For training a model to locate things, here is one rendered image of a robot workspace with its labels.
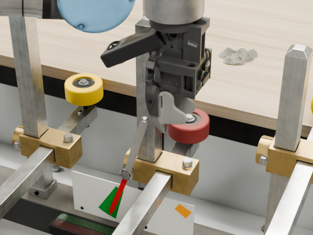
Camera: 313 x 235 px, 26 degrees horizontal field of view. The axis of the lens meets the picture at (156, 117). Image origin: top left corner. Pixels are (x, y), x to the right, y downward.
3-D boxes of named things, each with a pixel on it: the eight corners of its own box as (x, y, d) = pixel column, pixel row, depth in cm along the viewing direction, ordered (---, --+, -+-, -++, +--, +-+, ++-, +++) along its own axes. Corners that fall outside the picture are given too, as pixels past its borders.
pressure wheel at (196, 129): (199, 180, 132) (201, 131, 126) (161, 169, 135) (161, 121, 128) (213, 157, 138) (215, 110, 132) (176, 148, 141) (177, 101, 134)
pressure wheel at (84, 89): (110, 131, 146) (108, 85, 139) (74, 140, 143) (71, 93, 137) (97, 112, 152) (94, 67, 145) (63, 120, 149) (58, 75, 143)
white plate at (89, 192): (192, 246, 130) (193, 207, 125) (73, 210, 139) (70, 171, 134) (193, 244, 131) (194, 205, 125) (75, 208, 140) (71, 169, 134)
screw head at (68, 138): (70, 144, 132) (70, 139, 131) (61, 141, 133) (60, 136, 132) (76, 138, 134) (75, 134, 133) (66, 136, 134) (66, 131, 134)
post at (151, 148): (154, 241, 135) (154, 23, 109) (139, 236, 137) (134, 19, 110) (161, 230, 138) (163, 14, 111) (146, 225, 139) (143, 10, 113)
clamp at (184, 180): (189, 196, 124) (189, 175, 121) (122, 177, 129) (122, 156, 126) (200, 178, 128) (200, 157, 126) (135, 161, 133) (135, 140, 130)
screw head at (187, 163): (190, 169, 123) (190, 164, 122) (180, 167, 123) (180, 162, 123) (194, 163, 124) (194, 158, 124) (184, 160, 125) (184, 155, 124)
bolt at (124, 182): (111, 223, 134) (132, 174, 124) (100, 216, 134) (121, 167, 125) (115, 217, 135) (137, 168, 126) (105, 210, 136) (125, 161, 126)
